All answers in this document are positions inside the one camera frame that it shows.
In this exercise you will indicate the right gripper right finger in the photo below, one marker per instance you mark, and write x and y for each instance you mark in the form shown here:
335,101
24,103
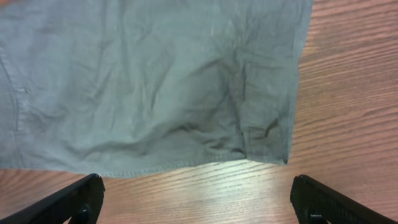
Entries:
314,202

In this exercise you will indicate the grey shorts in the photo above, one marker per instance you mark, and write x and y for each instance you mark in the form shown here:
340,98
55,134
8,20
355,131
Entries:
128,88

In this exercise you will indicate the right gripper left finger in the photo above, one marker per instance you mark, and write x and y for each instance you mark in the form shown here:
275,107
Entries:
79,202

